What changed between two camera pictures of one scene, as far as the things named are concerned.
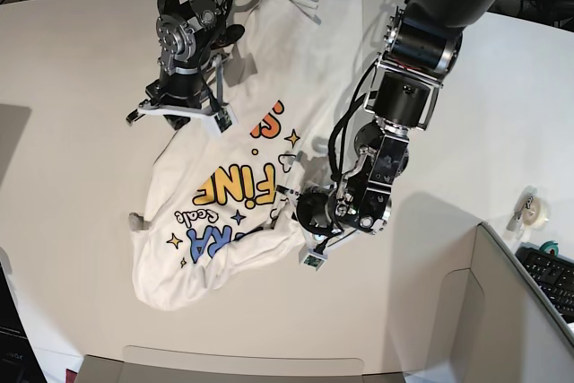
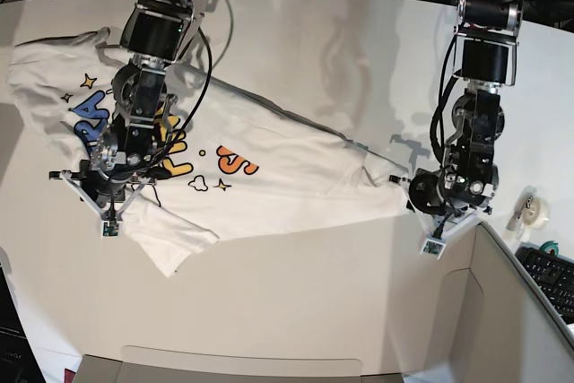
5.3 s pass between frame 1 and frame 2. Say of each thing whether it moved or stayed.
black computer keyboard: stayed
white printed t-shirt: moved
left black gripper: moved
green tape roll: stayed
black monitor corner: stayed
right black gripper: moved
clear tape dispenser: stayed
